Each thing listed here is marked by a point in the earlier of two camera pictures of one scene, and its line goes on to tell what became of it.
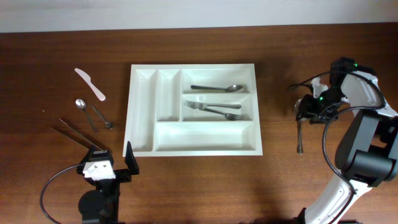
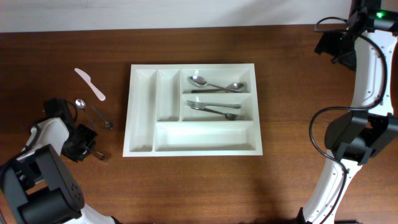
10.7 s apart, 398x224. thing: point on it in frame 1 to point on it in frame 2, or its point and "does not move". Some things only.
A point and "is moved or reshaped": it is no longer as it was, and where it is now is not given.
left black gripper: [125, 177] to [79, 157]
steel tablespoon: [296, 110] to [235, 86]
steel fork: [201, 106] does not move
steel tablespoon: [232, 88] is moved or reshaped
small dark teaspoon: [107, 124] does not move
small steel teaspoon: [81, 105] does not move
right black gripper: [306, 109] to [329, 45]
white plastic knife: [87, 77] does not move
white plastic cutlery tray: [198, 109] does not move
